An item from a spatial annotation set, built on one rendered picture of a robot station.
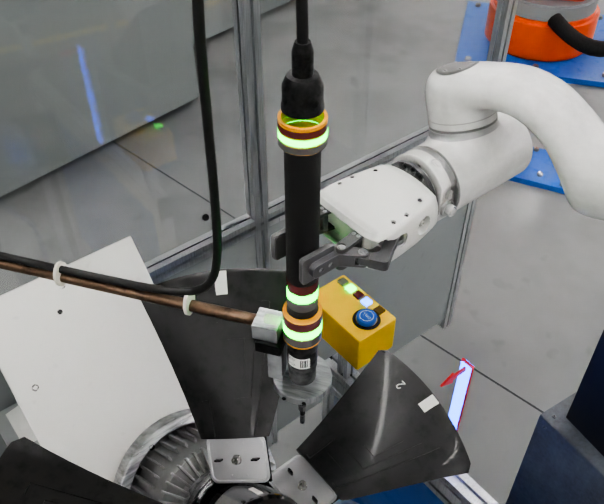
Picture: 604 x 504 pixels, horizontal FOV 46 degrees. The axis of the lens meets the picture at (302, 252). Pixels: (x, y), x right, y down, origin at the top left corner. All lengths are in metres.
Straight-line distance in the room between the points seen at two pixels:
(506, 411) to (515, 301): 0.55
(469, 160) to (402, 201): 0.10
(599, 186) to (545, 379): 2.10
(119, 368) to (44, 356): 0.11
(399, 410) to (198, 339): 0.34
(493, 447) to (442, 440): 1.44
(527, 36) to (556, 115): 3.88
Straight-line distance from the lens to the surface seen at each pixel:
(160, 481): 1.12
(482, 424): 2.63
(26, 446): 0.88
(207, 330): 0.98
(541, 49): 4.66
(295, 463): 1.09
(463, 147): 0.80
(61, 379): 1.16
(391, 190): 0.76
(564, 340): 2.96
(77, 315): 1.16
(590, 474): 1.51
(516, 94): 0.76
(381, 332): 1.42
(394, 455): 1.11
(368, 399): 1.14
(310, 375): 0.84
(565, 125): 0.75
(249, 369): 0.98
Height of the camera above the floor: 2.12
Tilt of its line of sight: 43 degrees down
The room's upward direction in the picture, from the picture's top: straight up
